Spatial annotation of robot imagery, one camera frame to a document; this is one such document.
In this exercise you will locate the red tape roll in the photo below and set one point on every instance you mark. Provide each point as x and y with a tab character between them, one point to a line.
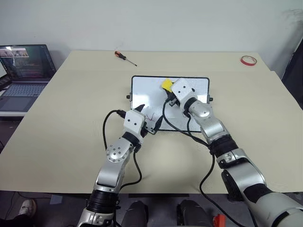
243	62

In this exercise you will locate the open grey laptop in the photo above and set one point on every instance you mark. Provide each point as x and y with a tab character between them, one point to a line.
26	71

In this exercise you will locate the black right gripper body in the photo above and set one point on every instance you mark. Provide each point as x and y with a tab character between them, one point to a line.
171	99

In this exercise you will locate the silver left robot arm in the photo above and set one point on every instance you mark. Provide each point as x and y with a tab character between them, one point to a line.
111	170

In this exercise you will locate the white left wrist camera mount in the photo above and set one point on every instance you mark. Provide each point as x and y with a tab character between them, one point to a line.
133	121

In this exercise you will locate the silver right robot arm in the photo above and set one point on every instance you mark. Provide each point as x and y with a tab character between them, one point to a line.
209	128

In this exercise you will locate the yellow whiteboard eraser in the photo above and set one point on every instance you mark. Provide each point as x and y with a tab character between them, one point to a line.
167	85

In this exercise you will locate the black chair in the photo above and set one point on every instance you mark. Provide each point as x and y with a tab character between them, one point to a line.
293	71

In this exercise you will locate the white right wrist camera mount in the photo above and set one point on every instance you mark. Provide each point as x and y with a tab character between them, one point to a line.
183	91

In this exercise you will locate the dark rounded shape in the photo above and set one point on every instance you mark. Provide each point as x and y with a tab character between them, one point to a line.
191	212
135	214

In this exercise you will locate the small red object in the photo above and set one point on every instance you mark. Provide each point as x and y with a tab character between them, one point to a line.
219	221

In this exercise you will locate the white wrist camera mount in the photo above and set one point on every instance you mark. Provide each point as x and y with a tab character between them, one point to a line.
133	121
183	91

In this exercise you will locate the small black-framed whiteboard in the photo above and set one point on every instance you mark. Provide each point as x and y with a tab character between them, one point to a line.
146	94

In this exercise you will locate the white sneaker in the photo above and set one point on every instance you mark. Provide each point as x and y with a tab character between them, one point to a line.
26	206

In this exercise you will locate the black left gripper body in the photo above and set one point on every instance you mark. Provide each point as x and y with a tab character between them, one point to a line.
149	126

